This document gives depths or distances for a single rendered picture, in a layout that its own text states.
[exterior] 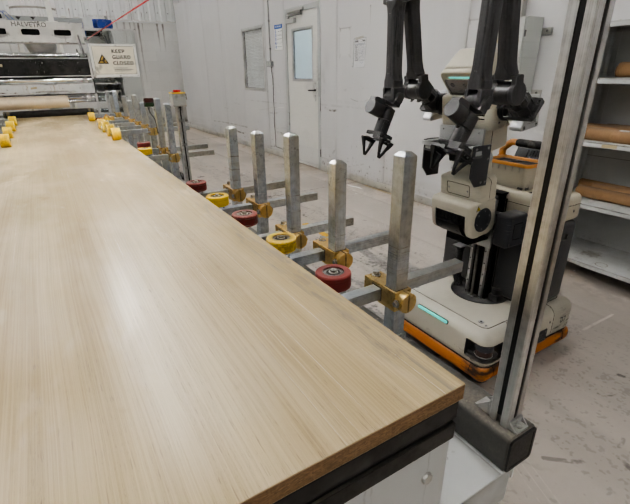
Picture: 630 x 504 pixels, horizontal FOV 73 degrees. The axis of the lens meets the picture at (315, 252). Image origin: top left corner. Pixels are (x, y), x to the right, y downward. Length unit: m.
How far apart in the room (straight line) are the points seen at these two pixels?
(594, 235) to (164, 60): 10.46
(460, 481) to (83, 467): 0.63
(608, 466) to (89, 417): 1.74
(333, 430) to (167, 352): 0.31
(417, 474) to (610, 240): 3.11
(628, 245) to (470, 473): 2.87
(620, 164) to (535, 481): 2.35
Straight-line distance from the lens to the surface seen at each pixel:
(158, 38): 12.13
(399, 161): 0.92
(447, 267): 1.18
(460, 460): 0.96
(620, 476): 1.99
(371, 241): 1.31
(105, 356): 0.77
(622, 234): 3.64
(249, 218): 1.32
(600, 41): 0.71
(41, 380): 0.77
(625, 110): 3.55
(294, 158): 1.33
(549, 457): 1.94
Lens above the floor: 1.31
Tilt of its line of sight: 23 degrees down
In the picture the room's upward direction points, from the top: 1 degrees counter-clockwise
